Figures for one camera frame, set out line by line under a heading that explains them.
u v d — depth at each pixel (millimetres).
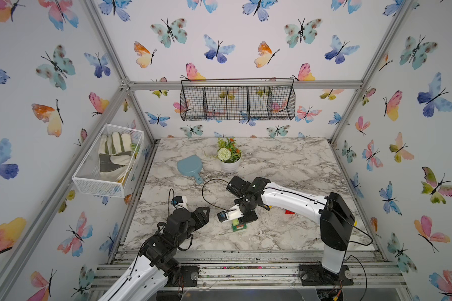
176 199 704
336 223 461
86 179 585
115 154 766
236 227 841
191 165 1075
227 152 917
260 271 759
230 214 702
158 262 523
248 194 599
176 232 573
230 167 1010
